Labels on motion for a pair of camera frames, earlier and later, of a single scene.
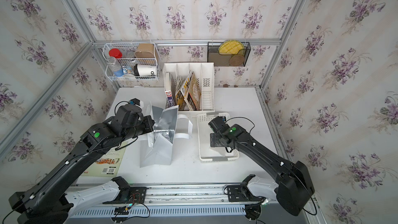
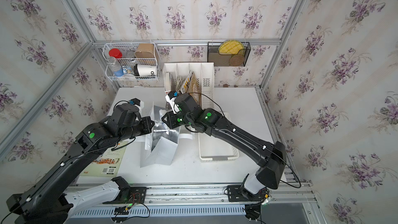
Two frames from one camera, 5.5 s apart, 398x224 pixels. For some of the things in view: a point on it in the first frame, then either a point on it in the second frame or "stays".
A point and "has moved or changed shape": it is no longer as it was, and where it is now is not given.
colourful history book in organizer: [194, 95] stays
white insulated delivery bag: [157, 150] has moved or changed shape
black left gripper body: [146, 126] stays
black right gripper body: [215, 139] to [174, 121]
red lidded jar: [115, 53] stays
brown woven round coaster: [236, 60] stays
